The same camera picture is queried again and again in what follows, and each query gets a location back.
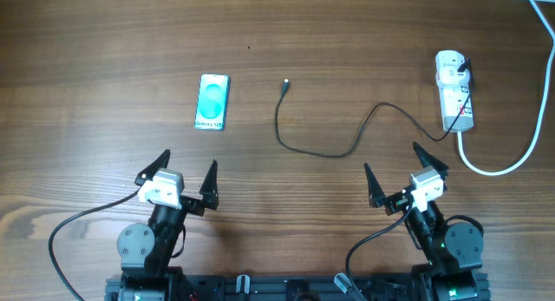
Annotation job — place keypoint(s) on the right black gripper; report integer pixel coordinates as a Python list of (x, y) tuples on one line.
[(378, 196)]

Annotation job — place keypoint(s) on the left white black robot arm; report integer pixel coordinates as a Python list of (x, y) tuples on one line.
[(146, 249)]

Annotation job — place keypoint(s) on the blue screen Galaxy smartphone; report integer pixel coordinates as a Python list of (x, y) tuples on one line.
[(212, 102)]

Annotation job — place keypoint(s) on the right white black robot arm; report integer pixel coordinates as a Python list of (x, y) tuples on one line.
[(452, 246)]

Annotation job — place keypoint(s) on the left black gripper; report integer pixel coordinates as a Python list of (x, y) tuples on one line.
[(207, 192)]

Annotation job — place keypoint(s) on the white USB charger plug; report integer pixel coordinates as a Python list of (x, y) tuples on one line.
[(452, 75)]

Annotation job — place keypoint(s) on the white power strip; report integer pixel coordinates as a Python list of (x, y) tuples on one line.
[(456, 105)]

